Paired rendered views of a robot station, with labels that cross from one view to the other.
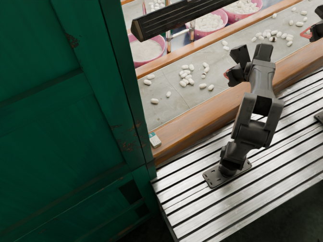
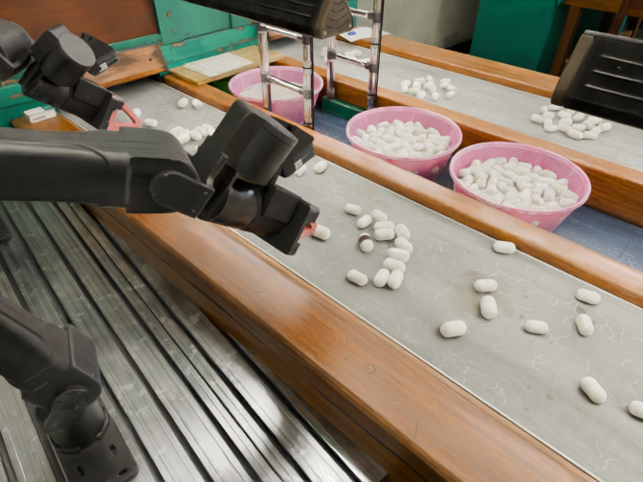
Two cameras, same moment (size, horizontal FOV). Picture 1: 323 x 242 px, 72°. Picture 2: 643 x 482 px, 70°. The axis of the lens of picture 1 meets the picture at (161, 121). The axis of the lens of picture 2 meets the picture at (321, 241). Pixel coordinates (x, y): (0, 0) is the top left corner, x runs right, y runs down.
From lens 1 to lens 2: 1.43 m
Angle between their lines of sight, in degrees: 48
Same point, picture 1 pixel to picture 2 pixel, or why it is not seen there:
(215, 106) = not seen: hidden behind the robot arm
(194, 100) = not seen: hidden behind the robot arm
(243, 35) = (369, 196)
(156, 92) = (161, 116)
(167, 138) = (41, 126)
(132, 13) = (387, 71)
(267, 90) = not seen: outside the picture
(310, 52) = (308, 315)
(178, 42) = (343, 139)
